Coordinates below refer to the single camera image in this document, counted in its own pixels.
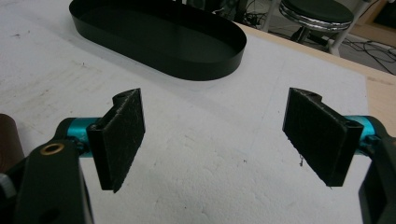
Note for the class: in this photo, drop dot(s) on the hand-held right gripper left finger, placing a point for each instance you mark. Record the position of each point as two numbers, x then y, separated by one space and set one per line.
121 137

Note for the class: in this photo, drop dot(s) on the black oval tray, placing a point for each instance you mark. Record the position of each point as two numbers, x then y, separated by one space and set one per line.
162 40

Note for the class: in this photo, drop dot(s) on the brown rounded object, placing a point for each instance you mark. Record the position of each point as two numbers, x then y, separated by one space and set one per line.
9 140

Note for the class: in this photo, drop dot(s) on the white metal stand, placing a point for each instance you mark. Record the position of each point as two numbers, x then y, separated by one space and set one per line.
344 34
270 15

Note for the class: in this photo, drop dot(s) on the black stool with chrome rim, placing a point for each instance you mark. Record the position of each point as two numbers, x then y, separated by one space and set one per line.
314 12

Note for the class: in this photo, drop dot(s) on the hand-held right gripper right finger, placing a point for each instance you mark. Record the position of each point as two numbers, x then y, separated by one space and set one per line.
314 133

